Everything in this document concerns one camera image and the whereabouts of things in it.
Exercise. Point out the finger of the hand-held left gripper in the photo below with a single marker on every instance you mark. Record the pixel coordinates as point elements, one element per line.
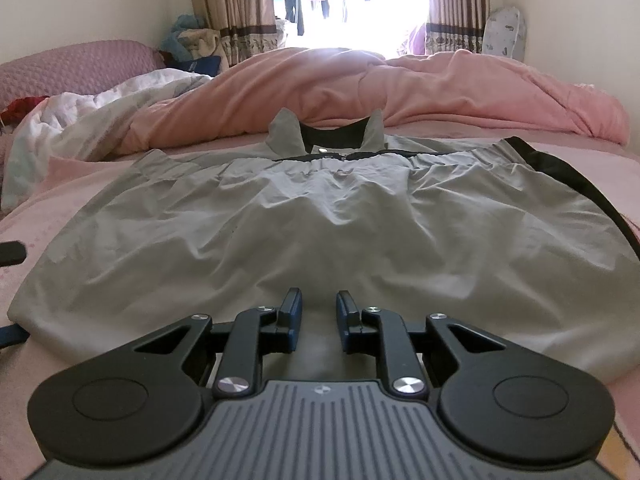
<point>11,254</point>
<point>12,336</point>

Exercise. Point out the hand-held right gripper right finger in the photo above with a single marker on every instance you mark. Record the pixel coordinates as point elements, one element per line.
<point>344,320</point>

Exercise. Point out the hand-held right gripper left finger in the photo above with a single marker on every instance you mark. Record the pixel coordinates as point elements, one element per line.
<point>295,320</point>

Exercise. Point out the grey and black jacket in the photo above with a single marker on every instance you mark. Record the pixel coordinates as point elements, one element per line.
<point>300,225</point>

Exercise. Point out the clothes heap by curtain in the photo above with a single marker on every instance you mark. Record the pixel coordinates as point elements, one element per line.
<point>180,30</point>

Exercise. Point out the pink printed bed sheet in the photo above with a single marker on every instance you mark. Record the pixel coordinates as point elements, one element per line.
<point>45,205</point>

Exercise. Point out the dark red cloth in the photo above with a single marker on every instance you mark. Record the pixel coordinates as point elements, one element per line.
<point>17,106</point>

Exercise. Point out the white quilt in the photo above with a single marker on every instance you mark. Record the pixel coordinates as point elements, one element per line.
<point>90,110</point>

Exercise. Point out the pink quilted headboard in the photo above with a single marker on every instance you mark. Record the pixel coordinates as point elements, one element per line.
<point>75,67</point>

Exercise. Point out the pink quilt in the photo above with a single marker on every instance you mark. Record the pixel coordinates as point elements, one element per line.
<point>350,90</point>

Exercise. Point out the dark blue bag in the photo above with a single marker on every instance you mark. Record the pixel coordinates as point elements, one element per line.
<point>202,66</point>

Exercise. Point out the beige cloth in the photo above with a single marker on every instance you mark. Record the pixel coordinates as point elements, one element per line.
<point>205,45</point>

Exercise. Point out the purple cloth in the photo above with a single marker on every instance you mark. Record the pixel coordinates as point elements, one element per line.
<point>414,40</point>

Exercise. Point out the striped brown curtain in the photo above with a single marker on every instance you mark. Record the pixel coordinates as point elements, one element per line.
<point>455,5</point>
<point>235,10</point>

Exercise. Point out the white patterned ironing board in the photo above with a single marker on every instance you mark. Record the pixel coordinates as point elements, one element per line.
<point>505,35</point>

